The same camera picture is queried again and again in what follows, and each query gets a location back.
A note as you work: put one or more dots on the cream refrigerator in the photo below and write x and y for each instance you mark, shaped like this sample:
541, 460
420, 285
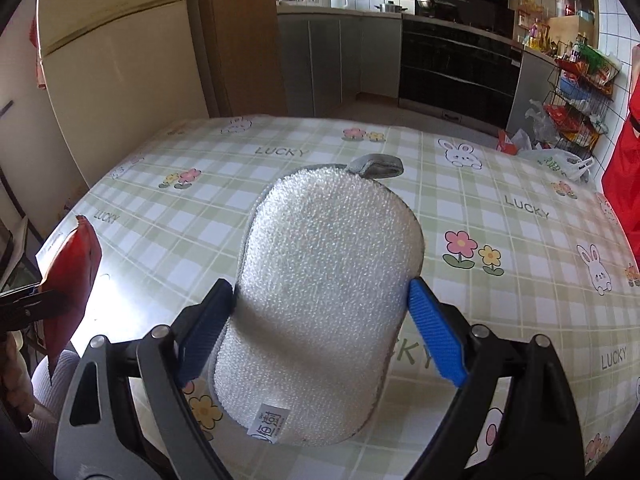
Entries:
125, 60

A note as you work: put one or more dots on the steel cabinet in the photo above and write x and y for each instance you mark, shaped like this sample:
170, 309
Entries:
530, 90

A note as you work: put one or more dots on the steel pot with lid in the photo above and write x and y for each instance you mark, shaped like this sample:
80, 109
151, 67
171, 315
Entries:
391, 8

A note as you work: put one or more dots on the red apron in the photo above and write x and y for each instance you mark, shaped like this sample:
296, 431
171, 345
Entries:
625, 170

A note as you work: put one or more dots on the black wok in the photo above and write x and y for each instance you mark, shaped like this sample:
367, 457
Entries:
435, 6

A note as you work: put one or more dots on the clear plastic bag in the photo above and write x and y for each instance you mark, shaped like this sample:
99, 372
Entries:
542, 125

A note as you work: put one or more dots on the black built-in oven stove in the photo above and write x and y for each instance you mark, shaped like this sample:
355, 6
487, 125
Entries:
455, 70

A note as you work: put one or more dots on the white ribbed cloth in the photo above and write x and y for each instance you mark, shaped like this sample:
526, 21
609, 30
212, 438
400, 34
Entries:
55, 380

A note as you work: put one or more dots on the checked rabbit print tablecloth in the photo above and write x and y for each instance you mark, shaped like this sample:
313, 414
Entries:
525, 310

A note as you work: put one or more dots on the wooden box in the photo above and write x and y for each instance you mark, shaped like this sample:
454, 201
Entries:
570, 30

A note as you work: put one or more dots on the red hanging bag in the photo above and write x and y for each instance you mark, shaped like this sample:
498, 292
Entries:
39, 70

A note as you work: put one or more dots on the jug with red liquid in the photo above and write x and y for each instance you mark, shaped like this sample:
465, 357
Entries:
565, 6

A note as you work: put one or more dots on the white plastic bag green print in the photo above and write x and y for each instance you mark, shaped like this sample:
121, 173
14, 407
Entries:
560, 165

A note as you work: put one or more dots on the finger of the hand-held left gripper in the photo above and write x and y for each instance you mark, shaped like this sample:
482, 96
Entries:
35, 310
17, 292

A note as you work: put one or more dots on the grey lower kitchen cabinets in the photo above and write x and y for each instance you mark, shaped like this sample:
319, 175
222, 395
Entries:
340, 60

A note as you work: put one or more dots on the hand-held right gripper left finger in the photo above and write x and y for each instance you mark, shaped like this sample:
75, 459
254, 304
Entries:
205, 330

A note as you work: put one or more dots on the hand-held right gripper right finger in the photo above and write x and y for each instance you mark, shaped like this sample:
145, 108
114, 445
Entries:
440, 335

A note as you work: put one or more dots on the group of condiment bottles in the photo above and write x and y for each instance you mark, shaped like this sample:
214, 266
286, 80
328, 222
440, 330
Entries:
534, 30

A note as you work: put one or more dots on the red snack packet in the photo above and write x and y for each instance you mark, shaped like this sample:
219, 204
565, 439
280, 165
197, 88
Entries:
70, 270

